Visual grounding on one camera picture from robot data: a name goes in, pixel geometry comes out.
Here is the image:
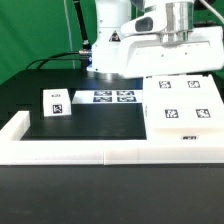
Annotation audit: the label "white tagged cabinet top block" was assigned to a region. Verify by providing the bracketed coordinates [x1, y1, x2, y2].
[43, 89, 72, 117]

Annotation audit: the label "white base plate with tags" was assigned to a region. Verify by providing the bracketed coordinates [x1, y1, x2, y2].
[72, 90, 142, 104]

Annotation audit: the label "white U-shaped fence frame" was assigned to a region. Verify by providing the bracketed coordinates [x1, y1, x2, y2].
[0, 111, 224, 165]

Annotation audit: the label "white cabinet door panel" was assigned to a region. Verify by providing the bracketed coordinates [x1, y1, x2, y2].
[142, 78, 183, 131]
[183, 75, 224, 129]

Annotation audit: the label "white cabinet body box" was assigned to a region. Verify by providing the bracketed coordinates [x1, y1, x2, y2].
[143, 75, 224, 140]

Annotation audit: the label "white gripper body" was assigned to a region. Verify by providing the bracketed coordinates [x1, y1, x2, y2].
[118, 9, 224, 79]

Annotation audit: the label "black corrugated hose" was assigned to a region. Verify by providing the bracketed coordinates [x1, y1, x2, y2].
[73, 0, 92, 51]

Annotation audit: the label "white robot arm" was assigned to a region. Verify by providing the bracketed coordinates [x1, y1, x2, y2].
[87, 0, 224, 79]

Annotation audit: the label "black cable bundle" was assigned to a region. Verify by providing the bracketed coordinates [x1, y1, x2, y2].
[25, 49, 93, 70]

